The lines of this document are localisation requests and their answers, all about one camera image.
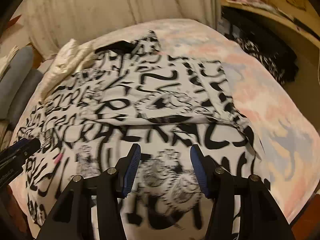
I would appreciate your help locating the wooden shelf unit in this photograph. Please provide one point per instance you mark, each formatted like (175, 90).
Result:
(299, 15)

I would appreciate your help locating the beige curtain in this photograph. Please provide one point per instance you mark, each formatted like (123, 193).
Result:
(50, 24)

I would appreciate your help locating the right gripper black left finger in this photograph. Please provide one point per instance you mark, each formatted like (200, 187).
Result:
(70, 217)

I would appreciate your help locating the folded white puffer jacket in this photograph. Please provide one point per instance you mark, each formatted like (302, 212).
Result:
(71, 58)

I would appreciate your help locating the black white patterned clothes pile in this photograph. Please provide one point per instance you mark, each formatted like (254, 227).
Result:
(281, 67)

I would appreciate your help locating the black white graffiti print garment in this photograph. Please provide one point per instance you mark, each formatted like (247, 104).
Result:
(134, 93)

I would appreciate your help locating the grey upholstered chair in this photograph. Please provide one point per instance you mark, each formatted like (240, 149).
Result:
(18, 84)

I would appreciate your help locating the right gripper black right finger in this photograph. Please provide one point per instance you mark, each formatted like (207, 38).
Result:
(260, 215)

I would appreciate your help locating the pastel tie-dye bed blanket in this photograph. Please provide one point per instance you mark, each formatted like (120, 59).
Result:
(289, 141)

